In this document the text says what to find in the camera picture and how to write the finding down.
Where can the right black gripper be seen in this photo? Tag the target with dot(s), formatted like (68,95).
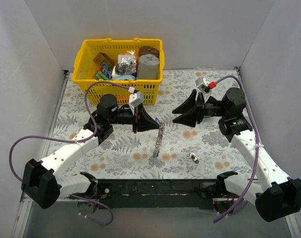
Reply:
(201,109)

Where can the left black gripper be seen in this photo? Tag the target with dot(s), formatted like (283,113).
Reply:
(136,119)

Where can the metal ring disc with keyrings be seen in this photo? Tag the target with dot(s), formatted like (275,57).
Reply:
(159,140)

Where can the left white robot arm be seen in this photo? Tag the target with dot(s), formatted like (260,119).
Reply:
(43,181)

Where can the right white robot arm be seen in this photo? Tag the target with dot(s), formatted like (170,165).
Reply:
(276,194)

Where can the floral patterned mat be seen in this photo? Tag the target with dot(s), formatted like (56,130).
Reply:
(179,137)

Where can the silver foil bag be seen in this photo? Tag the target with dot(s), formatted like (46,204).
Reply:
(127,65)

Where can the green snack packet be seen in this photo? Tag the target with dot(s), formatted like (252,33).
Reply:
(104,72)

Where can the brown cylinder roll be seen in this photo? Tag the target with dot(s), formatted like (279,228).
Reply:
(145,50)

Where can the brown cardboard box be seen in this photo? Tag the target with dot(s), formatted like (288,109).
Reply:
(102,58)

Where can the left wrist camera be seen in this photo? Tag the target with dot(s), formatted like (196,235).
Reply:
(135,99)

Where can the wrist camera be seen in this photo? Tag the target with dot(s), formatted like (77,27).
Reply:
(135,99)
(204,86)

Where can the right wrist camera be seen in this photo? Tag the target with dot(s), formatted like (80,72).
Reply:
(204,86)

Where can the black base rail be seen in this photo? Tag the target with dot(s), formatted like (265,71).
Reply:
(160,193)

